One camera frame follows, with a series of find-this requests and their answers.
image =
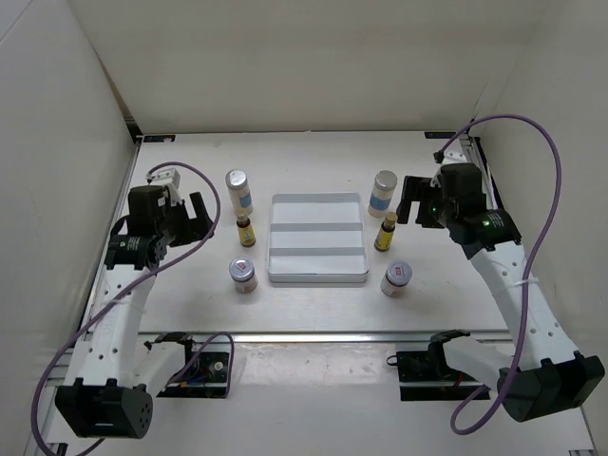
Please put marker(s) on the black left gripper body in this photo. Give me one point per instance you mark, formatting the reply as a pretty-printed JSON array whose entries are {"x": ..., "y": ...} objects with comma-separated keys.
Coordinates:
[{"x": 180, "y": 230}]

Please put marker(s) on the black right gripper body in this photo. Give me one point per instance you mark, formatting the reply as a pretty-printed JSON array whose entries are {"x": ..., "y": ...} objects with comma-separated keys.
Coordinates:
[{"x": 445, "y": 209}]

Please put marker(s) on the tall white shaker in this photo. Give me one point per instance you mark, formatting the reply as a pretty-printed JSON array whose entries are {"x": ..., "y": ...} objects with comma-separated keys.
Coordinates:
[
  {"x": 381, "y": 194},
  {"x": 239, "y": 191}
]

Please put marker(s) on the small yellow bottle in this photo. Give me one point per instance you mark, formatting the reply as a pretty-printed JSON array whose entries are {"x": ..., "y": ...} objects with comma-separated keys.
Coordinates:
[
  {"x": 245, "y": 230},
  {"x": 385, "y": 233}
]

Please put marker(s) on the red-lid jar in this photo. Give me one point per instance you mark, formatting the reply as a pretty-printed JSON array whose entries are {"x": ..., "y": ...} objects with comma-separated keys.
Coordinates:
[
  {"x": 243, "y": 273},
  {"x": 396, "y": 278}
]

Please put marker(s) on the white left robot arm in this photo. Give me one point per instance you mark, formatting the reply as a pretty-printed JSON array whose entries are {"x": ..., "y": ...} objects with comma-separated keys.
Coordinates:
[{"x": 112, "y": 394}]

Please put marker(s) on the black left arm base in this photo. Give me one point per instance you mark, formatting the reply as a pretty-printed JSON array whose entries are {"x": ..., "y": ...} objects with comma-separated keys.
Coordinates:
[{"x": 209, "y": 366}]

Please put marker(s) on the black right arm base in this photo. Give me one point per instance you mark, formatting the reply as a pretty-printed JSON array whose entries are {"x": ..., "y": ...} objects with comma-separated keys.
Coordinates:
[{"x": 419, "y": 382}]

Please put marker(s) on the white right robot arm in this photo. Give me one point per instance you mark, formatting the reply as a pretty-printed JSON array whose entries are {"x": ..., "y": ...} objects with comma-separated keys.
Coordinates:
[{"x": 547, "y": 373}]

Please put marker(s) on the right blue corner label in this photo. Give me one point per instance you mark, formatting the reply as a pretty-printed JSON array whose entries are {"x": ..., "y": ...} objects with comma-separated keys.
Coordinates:
[{"x": 439, "y": 135}]

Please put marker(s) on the blue corner label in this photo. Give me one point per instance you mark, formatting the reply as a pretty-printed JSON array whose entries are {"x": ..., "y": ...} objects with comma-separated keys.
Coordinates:
[
  {"x": 439, "y": 135},
  {"x": 158, "y": 138}
]

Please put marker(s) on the left blue corner label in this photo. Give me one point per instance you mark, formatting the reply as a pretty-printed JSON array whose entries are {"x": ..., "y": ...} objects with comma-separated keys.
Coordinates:
[{"x": 158, "y": 138}]

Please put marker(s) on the white divided tray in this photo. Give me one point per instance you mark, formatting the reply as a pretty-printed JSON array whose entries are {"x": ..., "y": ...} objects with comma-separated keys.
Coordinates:
[{"x": 317, "y": 238}]

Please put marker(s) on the left aluminium rail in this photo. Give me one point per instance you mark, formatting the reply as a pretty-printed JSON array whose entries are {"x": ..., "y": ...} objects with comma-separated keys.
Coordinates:
[{"x": 118, "y": 207}]

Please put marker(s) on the aluminium rail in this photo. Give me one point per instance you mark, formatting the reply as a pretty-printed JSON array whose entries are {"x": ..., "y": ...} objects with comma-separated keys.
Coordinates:
[
  {"x": 475, "y": 154},
  {"x": 490, "y": 336},
  {"x": 118, "y": 207}
]

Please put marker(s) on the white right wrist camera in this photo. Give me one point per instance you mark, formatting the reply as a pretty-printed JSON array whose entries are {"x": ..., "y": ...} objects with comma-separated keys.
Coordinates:
[{"x": 443, "y": 158}]

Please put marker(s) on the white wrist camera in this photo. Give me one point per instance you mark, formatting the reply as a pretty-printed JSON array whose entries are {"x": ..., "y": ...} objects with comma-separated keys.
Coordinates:
[
  {"x": 443, "y": 158},
  {"x": 169, "y": 179}
]

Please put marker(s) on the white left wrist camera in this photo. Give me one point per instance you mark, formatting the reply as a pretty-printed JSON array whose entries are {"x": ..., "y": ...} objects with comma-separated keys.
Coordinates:
[{"x": 169, "y": 179}]

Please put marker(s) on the right aluminium rail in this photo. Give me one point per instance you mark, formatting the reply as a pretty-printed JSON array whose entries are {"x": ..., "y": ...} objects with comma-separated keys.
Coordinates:
[{"x": 475, "y": 154}]

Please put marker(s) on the front aluminium rail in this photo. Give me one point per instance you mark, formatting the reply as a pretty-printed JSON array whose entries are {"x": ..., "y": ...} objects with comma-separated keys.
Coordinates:
[{"x": 490, "y": 336}]

